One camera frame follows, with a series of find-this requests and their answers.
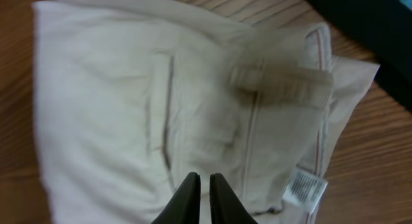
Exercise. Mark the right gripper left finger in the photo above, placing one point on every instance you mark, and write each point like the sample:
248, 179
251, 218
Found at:
184, 206

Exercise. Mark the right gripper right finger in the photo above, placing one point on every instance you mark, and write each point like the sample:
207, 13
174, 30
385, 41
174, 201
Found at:
226, 208

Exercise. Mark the beige shorts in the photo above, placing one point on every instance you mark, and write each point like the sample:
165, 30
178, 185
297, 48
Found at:
130, 96

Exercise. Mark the black garment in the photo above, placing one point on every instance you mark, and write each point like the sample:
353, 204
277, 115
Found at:
384, 28

